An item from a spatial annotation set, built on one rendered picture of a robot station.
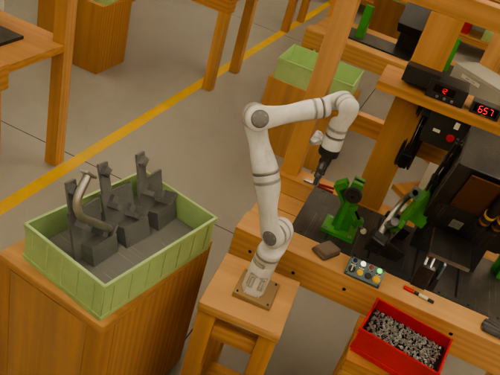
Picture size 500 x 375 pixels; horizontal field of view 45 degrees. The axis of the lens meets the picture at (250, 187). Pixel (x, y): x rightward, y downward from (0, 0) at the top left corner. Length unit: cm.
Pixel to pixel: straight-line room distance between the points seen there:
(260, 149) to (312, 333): 169
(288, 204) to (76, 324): 111
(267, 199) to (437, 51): 105
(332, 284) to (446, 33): 113
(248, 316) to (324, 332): 136
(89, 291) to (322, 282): 96
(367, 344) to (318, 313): 135
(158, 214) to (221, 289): 41
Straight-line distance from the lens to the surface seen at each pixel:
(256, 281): 223
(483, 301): 273
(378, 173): 290
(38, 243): 226
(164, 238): 245
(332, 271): 249
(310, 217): 272
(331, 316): 364
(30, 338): 254
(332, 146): 211
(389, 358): 230
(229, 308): 223
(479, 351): 261
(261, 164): 201
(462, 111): 262
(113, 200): 232
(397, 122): 278
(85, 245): 226
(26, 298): 241
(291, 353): 335
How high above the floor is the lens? 241
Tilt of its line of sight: 33 degrees down
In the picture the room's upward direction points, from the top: 17 degrees clockwise
